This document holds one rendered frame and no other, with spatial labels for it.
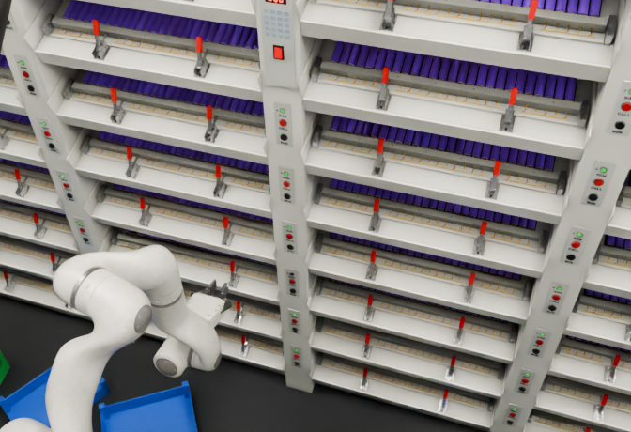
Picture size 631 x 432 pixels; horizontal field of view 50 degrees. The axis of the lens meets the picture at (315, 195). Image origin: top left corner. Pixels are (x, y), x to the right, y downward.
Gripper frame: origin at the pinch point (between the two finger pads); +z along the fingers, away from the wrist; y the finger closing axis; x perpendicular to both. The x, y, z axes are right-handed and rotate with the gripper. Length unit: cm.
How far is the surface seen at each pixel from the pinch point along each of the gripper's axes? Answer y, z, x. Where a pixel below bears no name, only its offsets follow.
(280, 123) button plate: 20, -3, 61
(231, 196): 3.5, 4.1, 31.0
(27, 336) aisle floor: -85, 8, -57
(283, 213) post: 19.0, 2.4, 30.5
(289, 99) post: 22, -4, 68
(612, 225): 97, -1, 49
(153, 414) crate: -24, -7, -59
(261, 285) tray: 8.9, 12.0, -6.3
